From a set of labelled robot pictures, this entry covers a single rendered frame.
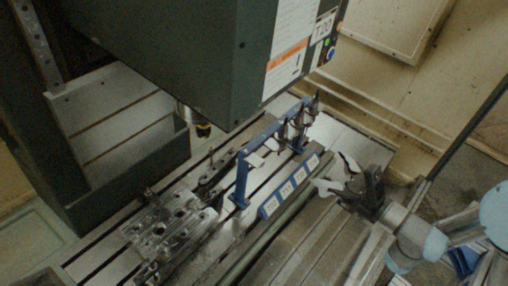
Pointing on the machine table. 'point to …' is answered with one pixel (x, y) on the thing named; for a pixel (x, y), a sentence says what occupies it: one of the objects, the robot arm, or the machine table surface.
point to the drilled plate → (171, 210)
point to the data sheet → (293, 23)
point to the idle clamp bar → (218, 168)
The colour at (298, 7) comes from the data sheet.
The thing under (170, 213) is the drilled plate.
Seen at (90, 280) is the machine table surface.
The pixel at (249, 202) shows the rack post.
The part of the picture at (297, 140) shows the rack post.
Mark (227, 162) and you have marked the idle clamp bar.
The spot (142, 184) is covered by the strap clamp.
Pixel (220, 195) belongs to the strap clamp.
